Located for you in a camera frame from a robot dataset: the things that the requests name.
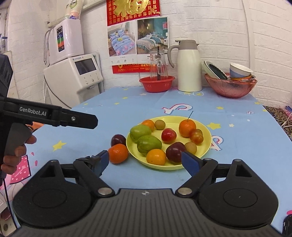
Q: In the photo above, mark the patterned cloth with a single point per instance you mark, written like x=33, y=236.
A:
x=275, y=116

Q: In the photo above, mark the black stick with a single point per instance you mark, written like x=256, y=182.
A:
x=158, y=68

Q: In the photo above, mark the dark purple plum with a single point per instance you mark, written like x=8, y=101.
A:
x=118, y=139
x=174, y=152

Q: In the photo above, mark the yellow-orange citrus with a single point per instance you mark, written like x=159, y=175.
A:
x=156, y=157

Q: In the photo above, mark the wall poster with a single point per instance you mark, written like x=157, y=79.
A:
x=123, y=41

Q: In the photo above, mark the white dish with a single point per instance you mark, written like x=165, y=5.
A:
x=206, y=67

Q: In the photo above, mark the person's left hand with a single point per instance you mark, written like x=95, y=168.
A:
x=13, y=164

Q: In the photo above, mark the orange with stem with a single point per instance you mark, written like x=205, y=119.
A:
x=187, y=128

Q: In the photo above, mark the green mango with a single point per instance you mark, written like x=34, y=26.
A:
x=139, y=133

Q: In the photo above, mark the small tangerine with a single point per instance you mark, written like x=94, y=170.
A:
x=148, y=124

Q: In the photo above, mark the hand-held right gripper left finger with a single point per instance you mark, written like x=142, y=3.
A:
x=101, y=163

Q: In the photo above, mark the blue and white bowl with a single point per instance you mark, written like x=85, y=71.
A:
x=239, y=70

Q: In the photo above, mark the small red apple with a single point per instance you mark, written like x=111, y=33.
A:
x=168, y=135

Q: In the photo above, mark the pastel printed package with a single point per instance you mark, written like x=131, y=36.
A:
x=73, y=10

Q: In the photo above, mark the yellow plastic plate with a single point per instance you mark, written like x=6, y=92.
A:
x=203, y=135

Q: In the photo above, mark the red plastic basket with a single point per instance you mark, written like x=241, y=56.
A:
x=157, y=86

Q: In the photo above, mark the glass pitcher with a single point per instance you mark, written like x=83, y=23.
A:
x=154, y=66

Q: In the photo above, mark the reddish plum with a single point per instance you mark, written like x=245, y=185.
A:
x=197, y=139
x=196, y=131

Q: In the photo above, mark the black object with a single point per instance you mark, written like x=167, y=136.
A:
x=288, y=225

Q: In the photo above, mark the patterned rim bowl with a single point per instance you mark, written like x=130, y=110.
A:
x=247, y=78

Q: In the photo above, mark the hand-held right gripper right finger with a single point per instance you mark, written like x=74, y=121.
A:
x=190, y=163

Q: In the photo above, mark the white thermos jug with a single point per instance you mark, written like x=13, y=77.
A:
x=189, y=68

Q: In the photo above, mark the white water purifier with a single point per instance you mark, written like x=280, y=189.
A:
x=68, y=38

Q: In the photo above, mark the white water dispenser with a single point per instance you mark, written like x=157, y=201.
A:
x=63, y=77

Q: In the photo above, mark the brown longan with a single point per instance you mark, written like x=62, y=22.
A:
x=160, y=124
x=191, y=147

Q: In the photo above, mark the pink glass bowl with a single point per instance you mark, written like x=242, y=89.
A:
x=228, y=88

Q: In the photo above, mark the dark rim dish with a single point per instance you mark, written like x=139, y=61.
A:
x=217, y=71

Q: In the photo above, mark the green apple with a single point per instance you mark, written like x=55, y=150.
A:
x=149, y=144

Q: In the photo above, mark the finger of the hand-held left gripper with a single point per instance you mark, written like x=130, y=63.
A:
x=79, y=119

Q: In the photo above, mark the white carton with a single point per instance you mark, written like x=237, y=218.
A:
x=5, y=225

